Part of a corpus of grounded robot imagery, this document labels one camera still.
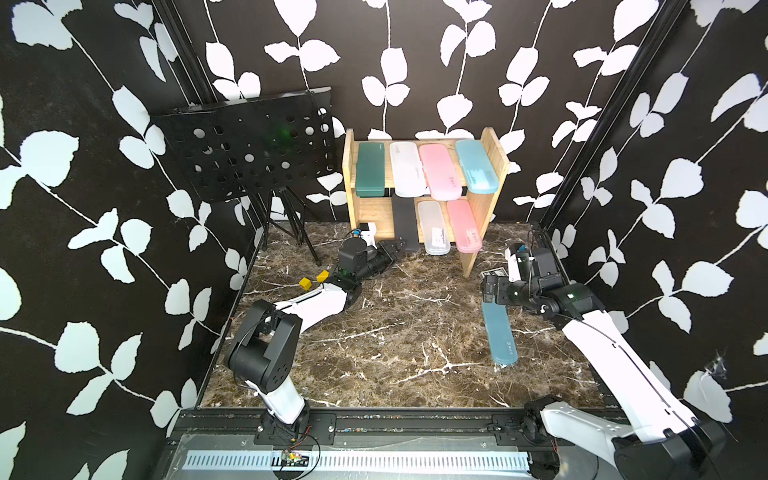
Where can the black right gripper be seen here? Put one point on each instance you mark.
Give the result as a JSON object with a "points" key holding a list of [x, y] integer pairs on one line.
{"points": [[502, 284]]}

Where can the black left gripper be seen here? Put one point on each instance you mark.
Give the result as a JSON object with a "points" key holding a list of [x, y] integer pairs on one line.
{"points": [[387, 256]]}

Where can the dark grey pencil case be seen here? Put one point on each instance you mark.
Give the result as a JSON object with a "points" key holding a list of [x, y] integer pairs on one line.
{"points": [[405, 223]]}

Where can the clear frosted pencil case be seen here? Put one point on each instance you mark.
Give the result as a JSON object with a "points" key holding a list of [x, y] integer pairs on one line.
{"points": [[434, 230]]}

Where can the pink pencil case shelf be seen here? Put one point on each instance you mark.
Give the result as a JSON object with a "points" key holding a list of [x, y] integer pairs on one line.
{"points": [[440, 173], [466, 232]]}

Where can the teal pencil case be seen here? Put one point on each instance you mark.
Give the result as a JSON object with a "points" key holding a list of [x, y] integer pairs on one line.
{"points": [[501, 340]]}

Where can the dark green pencil case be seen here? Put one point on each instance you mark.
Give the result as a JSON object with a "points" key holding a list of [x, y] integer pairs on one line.
{"points": [[370, 170]]}

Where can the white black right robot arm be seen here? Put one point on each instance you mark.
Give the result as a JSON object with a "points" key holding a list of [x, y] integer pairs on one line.
{"points": [[661, 439]]}

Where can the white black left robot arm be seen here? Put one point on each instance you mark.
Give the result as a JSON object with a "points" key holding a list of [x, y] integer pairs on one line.
{"points": [[264, 347]]}

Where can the white pencil case upper shelf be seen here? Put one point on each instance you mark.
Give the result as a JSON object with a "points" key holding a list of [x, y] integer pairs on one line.
{"points": [[407, 170]]}

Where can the light blue pencil case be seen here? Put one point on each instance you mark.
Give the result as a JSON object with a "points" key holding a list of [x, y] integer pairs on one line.
{"points": [[478, 171]]}

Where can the black perforated music stand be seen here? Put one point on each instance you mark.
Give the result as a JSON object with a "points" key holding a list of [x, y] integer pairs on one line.
{"points": [[260, 148]]}

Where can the small green circuit board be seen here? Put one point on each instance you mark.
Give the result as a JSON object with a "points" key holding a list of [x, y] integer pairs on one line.
{"points": [[292, 460]]}

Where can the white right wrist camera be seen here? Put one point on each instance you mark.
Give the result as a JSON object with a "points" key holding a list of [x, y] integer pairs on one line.
{"points": [[519, 262]]}

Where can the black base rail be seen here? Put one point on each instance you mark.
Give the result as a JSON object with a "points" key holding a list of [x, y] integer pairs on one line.
{"points": [[329, 425]]}

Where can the white perforated cable tray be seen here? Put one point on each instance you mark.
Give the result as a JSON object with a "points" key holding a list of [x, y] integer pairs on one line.
{"points": [[438, 462]]}

